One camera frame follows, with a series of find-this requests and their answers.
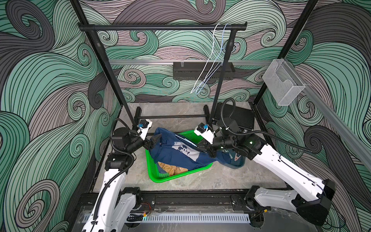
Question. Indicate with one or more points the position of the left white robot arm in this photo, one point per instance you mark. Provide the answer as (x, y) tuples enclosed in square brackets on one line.
[(124, 142)]

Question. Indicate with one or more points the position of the white slotted cable duct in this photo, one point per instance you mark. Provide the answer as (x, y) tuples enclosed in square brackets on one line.
[(196, 218)]

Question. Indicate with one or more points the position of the dark teal plastic bin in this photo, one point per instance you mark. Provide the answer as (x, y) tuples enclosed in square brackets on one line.
[(230, 160)]

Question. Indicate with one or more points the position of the black case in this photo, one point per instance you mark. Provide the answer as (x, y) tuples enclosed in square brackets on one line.
[(245, 118)]

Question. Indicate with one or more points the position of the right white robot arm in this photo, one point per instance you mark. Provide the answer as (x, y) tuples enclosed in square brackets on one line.
[(310, 197)]

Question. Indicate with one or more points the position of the white wire hanger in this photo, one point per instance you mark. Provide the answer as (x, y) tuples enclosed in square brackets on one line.
[(212, 51)]

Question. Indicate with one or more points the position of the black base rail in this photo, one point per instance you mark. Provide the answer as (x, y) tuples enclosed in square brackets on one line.
[(159, 201)]

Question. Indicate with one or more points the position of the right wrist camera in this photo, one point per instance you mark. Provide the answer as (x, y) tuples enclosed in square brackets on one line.
[(205, 132)]

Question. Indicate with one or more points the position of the clear mesh wall holder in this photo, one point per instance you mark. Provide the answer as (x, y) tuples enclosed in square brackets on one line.
[(283, 82)]

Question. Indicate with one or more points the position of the green plastic basket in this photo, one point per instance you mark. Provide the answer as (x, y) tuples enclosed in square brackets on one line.
[(154, 169)]

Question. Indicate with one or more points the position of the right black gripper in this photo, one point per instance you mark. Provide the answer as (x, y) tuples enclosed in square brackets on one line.
[(208, 148)]

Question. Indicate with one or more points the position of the black clothes rack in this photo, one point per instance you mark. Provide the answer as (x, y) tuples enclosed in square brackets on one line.
[(100, 52)]

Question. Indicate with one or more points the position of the black wall cable tray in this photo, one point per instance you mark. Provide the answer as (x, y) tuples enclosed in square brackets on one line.
[(195, 70)]

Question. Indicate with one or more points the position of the dark navy t-shirt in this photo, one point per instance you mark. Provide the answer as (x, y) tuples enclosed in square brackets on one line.
[(172, 151)]

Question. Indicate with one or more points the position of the tan yellow t-shirt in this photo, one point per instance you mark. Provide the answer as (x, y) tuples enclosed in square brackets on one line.
[(171, 169)]

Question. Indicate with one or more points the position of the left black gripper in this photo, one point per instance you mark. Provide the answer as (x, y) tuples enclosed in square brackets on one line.
[(149, 144)]

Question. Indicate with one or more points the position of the light blue wire hanger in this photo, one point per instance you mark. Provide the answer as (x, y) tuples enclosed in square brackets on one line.
[(215, 61)]

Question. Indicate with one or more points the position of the pink clothespin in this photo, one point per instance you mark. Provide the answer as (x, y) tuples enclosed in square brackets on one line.
[(236, 158)]

